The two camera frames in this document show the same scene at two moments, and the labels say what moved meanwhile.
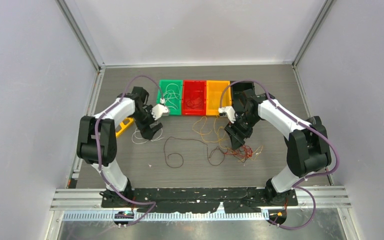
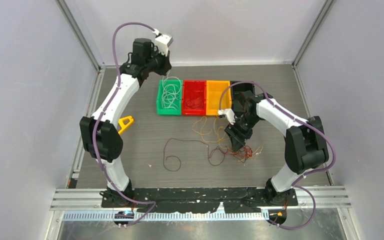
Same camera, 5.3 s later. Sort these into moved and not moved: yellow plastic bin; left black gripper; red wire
Moved: left black gripper
Not moved: yellow plastic bin; red wire
